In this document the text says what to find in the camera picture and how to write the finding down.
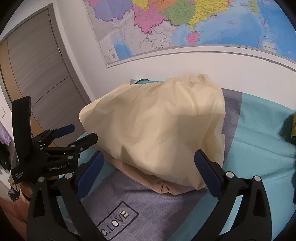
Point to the olive brown garment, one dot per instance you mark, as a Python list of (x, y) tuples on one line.
[(286, 130)]

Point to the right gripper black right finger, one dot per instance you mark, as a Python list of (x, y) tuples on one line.
[(253, 220)]

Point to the teal grey bed sheet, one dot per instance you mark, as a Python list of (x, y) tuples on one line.
[(124, 209)]

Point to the pink folded garment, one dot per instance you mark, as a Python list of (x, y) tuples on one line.
[(152, 182)]

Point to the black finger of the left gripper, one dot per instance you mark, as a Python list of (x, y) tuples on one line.
[(48, 136), (74, 149)]

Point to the person's left hand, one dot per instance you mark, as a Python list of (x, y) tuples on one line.
[(27, 189)]

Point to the grey wooden door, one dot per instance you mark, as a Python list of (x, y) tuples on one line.
[(35, 63)]

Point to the colourful wall map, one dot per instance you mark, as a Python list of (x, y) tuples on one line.
[(125, 29)]

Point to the cream jacket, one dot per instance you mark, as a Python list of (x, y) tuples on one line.
[(157, 127)]

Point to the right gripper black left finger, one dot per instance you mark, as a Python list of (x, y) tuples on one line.
[(45, 220)]

